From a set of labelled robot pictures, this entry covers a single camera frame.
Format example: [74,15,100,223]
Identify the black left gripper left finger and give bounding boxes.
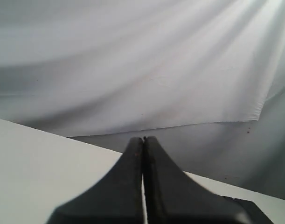
[48,137,144,224]

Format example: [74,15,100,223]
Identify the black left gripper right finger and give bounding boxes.
[143,137,247,224]

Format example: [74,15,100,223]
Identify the black plastic carrying case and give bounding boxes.
[223,196,273,224]

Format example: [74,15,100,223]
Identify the white backdrop cloth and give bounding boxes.
[0,0,285,136]

